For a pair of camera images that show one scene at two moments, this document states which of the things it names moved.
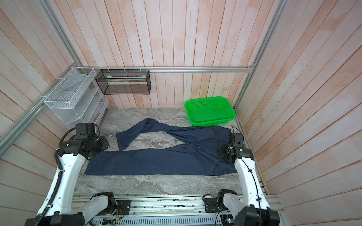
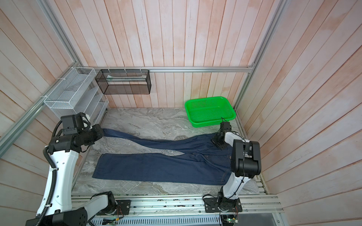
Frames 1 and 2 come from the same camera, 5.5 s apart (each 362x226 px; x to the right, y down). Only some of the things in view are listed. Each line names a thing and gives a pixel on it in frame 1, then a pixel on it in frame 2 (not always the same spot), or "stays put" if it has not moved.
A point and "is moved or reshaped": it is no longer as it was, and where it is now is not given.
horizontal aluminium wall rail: x=251 y=67 stays put
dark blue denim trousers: x=199 y=155 is moved or reshaped
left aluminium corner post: x=59 y=28 stays put
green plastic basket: x=209 y=111 stays put
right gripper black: x=220 y=150 → x=214 y=140
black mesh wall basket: x=124 y=81 stays put
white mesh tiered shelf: x=77 y=98 stays put
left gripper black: x=106 y=145 → x=99 y=133
